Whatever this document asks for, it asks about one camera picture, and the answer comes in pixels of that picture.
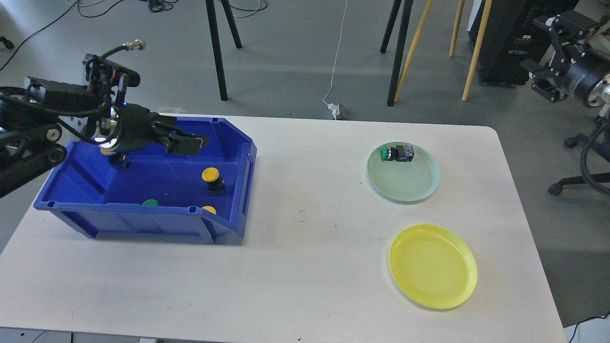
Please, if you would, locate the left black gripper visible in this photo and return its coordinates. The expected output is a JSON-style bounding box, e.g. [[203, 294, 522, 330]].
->
[[112, 105, 209, 155]]

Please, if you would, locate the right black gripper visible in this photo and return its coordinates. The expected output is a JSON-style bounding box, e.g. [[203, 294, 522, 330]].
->
[[520, 10, 610, 106]]

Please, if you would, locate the yellow push button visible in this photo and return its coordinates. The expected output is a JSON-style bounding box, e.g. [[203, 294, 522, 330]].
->
[[100, 150, 130, 171], [201, 167, 226, 196], [202, 205, 217, 215]]

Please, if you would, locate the green push button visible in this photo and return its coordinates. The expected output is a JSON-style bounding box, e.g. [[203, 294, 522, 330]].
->
[[380, 145, 415, 162], [141, 198, 160, 207]]

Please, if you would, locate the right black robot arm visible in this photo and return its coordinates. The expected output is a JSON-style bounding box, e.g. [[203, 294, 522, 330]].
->
[[520, 10, 610, 108]]

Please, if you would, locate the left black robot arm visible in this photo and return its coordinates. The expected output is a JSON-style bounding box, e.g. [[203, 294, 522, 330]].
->
[[0, 40, 209, 197]]

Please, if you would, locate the green push button front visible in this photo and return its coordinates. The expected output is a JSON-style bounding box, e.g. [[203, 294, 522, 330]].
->
[[141, 198, 160, 207]]

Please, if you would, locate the yellow push button front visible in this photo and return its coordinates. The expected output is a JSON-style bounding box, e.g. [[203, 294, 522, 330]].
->
[[202, 205, 217, 215]]

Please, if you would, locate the light green plate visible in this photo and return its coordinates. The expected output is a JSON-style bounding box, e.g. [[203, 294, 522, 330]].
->
[[366, 141, 441, 203]]

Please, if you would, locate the yellow plate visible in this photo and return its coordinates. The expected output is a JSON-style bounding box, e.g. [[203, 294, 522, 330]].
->
[[388, 224, 478, 310]]

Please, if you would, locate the black cabinet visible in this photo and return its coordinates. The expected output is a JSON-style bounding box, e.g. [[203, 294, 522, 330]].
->
[[477, 0, 578, 87]]

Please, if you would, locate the blue plastic bin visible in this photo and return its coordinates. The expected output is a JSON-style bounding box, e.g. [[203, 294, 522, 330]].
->
[[33, 117, 257, 244]]

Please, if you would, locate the wooden leg right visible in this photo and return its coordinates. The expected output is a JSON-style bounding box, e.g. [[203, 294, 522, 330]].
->
[[449, 0, 493, 101]]

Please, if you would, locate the wooden leg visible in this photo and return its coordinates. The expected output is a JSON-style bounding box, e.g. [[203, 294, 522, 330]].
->
[[390, 0, 434, 105], [449, 0, 493, 101]]

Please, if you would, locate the black office chair base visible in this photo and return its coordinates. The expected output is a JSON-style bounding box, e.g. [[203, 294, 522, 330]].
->
[[548, 118, 610, 196]]

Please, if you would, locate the black tripod legs left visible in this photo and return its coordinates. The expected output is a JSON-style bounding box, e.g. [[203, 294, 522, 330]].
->
[[205, 0, 243, 101]]

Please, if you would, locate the wooden leg left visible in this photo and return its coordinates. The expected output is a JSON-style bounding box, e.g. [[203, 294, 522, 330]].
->
[[390, 0, 434, 105]]

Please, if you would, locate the black stand leg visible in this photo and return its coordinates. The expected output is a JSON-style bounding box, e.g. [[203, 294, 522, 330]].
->
[[379, 0, 413, 107]]

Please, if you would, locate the white power adapter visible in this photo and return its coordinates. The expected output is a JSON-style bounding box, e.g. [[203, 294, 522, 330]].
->
[[327, 103, 349, 120]]

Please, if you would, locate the white cable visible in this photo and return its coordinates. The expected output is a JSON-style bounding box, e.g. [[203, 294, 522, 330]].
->
[[322, 0, 349, 106]]

